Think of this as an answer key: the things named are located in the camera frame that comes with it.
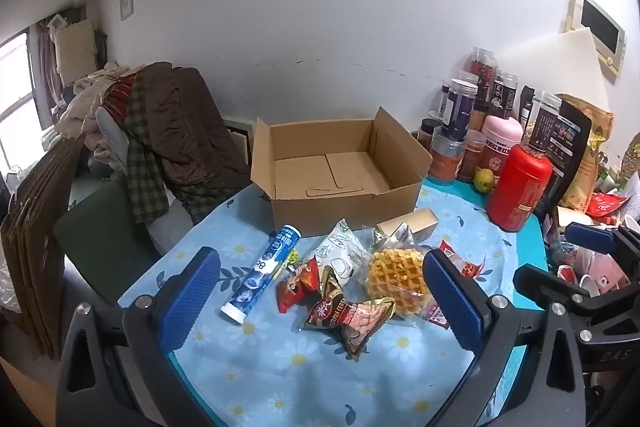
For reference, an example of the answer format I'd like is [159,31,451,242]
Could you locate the clear jar dark blue label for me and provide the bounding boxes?
[440,78,478,142]

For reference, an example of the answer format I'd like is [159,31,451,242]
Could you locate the window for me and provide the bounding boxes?
[0,32,43,188]

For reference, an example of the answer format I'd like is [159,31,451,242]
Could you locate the white foam board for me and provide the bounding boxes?
[495,27,611,108]

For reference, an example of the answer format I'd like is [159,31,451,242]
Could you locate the clear jar black label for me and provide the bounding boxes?
[487,69,518,120]

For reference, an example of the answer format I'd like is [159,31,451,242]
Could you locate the checked cloth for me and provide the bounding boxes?
[122,69,173,225]

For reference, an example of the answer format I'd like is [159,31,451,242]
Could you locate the round woven mat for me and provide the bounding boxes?
[620,142,640,188]

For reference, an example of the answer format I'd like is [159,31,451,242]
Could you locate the small brown-lid jar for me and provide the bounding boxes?
[417,118,443,152]

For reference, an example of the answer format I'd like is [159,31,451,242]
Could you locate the pink canister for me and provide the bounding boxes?
[480,115,523,188]

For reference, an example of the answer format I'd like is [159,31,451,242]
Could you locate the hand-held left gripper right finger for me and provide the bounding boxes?
[422,249,593,427]

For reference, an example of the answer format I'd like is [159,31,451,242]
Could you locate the curtain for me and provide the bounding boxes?
[30,19,63,132]

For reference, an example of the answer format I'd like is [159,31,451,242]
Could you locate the gold chocolate box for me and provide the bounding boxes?
[375,208,440,244]

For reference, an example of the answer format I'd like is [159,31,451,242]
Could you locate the red canister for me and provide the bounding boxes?
[486,144,553,233]

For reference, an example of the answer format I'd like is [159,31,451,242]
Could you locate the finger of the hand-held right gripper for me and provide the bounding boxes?
[513,263,640,344]
[564,222,640,258]

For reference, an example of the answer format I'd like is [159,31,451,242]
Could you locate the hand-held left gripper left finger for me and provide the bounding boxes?
[56,247,223,427]

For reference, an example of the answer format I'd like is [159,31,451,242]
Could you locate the green chair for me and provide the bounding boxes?
[52,179,156,303]

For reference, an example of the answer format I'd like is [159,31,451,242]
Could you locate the pile of beige clothes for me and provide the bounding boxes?
[50,62,136,168]

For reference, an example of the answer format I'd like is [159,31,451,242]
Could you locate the yellow lollipop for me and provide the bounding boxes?
[272,248,305,282]

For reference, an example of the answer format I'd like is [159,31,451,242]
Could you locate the stack of cardboard sheets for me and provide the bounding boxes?
[0,137,88,358]

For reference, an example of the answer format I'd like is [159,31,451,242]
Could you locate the dark red peanut packet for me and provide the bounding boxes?
[300,266,397,363]

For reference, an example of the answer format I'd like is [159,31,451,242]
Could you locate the yellow-brown paper bag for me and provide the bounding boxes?
[557,94,616,214]

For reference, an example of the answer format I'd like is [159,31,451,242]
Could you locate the pink panda box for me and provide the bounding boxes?
[575,249,631,295]

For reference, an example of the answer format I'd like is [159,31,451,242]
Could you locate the silver foil snack packet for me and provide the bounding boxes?
[372,227,416,254]

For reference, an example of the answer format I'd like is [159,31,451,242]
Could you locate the blue tablet tube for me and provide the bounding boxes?
[220,224,302,325]

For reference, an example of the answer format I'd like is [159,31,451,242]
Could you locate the cardboard box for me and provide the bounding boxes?
[250,107,433,238]

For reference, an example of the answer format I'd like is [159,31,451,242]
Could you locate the blue daisy tablecloth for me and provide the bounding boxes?
[117,179,546,427]

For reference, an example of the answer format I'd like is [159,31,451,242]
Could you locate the clear jar red-brown contents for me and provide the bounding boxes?
[460,129,486,184]

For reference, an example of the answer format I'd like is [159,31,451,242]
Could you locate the tall jar red label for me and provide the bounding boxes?
[467,47,498,105]

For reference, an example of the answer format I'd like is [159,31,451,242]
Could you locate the red gold-print snack packet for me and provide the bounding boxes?
[425,241,484,330]

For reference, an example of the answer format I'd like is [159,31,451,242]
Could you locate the clear waffle packet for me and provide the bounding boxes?
[365,247,436,318]

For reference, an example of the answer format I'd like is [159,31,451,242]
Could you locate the white printed snack packet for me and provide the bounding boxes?
[312,218,373,288]

